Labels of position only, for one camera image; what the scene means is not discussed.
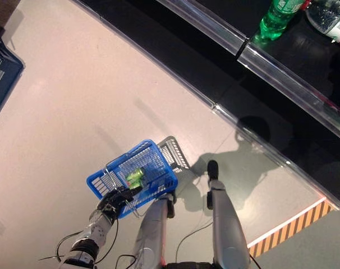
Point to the black base shelf board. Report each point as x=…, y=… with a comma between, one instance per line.
x=186, y=42

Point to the blue plastic shopping basket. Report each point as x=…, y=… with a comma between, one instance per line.
x=147, y=159

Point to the dark robot pelvis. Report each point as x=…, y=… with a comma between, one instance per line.
x=186, y=265

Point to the grey robot right leg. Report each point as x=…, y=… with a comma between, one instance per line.
x=226, y=218

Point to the black metal shelf board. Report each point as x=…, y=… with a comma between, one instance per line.
x=299, y=47

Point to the yellow black hazard tape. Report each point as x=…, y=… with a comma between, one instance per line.
x=293, y=224

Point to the red-capped clear water bottle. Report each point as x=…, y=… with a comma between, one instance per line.
x=332, y=19

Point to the green Sprite bottle yellow cap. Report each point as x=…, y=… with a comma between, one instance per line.
x=276, y=19

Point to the black side shelf unit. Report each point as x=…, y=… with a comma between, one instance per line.
x=1, y=75

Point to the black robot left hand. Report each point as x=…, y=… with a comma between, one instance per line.
x=116, y=201

